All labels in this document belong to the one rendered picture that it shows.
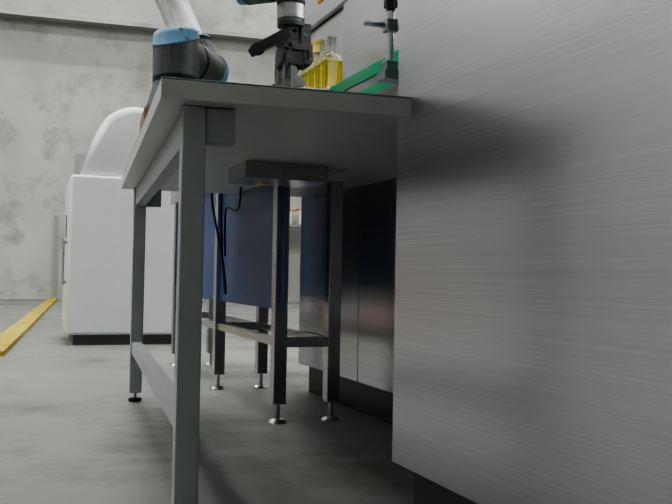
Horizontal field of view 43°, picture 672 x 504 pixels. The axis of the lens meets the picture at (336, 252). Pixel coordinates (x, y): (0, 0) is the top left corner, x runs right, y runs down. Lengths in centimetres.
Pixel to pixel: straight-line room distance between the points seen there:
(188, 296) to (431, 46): 59
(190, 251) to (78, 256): 368
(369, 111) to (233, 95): 24
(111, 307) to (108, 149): 93
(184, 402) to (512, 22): 79
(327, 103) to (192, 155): 25
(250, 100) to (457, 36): 35
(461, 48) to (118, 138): 398
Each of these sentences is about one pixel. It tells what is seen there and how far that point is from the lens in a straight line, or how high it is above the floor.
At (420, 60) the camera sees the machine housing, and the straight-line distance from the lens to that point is 150.
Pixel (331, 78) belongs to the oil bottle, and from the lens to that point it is 252.
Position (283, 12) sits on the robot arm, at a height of 111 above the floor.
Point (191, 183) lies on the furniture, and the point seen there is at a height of 58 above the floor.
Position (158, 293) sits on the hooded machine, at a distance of 514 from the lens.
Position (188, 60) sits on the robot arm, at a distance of 221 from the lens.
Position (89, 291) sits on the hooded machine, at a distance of 510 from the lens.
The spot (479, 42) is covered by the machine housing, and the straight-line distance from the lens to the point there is 133.
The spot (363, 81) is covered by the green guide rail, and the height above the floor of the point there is 93.
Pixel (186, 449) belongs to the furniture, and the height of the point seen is 14.
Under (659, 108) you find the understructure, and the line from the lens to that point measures 100.
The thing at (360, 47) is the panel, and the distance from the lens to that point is 268.
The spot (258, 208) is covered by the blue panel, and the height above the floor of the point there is 64.
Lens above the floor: 43
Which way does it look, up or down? 2 degrees up
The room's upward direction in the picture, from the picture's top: 1 degrees clockwise
